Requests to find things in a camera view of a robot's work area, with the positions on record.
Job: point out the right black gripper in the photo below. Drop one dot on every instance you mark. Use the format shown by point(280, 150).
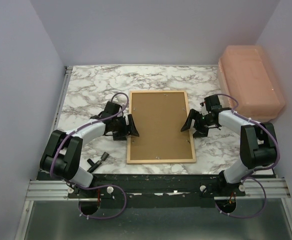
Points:
point(201, 132)

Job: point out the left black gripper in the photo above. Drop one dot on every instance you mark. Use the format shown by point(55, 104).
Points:
point(130, 129)

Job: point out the brown cardboard backing board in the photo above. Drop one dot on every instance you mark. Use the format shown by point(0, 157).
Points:
point(161, 125)

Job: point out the light wooden picture frame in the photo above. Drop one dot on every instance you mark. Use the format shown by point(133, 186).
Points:
point(161, 160)

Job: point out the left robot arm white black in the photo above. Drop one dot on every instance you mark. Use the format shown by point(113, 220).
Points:
point(62, 154)

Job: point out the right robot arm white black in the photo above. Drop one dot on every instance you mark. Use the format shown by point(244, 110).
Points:
point(258, 148)

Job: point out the translucent pink plastic box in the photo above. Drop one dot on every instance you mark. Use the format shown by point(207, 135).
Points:
point(245, 73)

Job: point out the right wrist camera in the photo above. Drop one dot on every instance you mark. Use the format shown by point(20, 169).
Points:
point(203, 109)

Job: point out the black T-handle tool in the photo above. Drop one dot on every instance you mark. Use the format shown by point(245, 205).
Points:
point(95, 165)

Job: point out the black mounting base rail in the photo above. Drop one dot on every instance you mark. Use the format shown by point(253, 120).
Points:
point(156, 191)

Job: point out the aluminium extrusion rail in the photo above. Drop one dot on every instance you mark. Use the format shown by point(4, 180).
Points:
point(47, 190)

